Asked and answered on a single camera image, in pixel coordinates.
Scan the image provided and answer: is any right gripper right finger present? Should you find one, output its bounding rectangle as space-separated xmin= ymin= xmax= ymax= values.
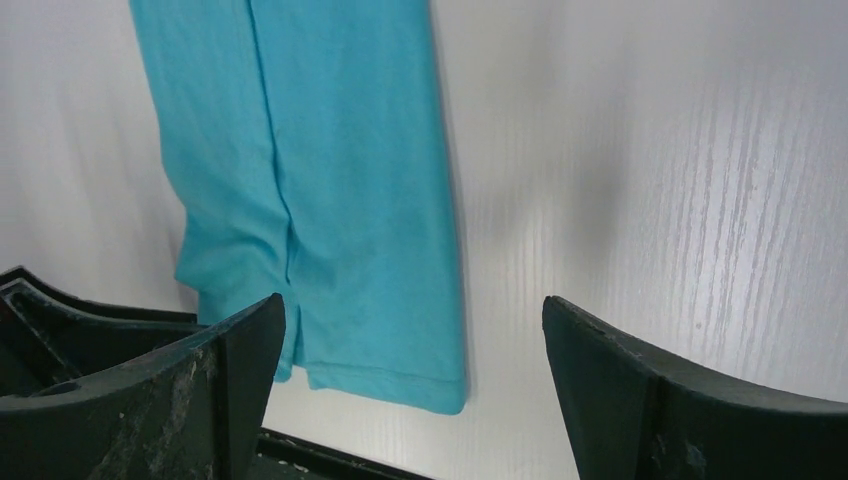
xmin=542 ymin=296 xmax=847 ymax=479

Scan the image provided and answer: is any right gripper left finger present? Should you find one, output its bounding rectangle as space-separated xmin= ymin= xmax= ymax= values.
xmin=1 ymin=294 xmax=285 ymax=479

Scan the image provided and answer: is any teal t shirt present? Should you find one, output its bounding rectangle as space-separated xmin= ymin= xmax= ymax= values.
xmin=130 ymin=1 xmax=467 ymax=415

